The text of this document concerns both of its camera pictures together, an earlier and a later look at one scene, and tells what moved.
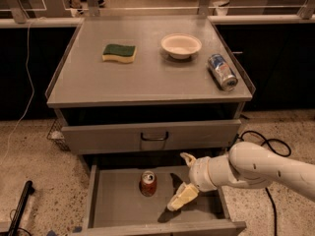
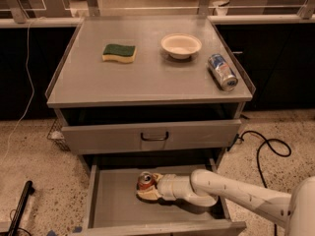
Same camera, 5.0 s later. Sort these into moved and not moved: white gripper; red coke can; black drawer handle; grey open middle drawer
Moved: white gripper
Not moved: red coke can; black drawer handle; grey open middle drawer
